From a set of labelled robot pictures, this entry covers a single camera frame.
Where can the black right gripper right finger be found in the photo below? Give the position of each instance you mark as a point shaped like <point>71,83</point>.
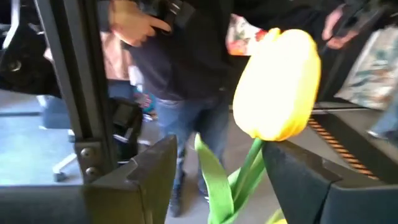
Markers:
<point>342,205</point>

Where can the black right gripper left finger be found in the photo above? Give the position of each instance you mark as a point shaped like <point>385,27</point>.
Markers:
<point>93,205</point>

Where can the yellow tulip green stem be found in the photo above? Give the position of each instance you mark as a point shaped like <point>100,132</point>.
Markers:
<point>280,221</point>
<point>276,84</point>

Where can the office chair white base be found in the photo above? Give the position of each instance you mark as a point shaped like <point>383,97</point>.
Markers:
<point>62,165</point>

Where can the orange black striped strip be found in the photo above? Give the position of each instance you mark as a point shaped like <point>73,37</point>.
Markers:
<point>339,149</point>

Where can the person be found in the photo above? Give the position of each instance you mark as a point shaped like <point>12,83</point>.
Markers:
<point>192,62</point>
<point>385,121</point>

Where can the teal patterned fabric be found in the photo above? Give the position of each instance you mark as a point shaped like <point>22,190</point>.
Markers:
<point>370,71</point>

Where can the peach cloth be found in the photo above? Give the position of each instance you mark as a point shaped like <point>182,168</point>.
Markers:
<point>116,56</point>

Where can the person's hand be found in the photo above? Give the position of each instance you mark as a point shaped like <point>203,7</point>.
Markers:
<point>133,25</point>
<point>337,31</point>

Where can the white floral fabric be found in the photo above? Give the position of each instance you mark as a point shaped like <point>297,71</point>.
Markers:
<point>242,34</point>

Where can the black frame post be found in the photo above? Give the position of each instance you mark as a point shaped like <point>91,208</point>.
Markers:
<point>81,93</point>

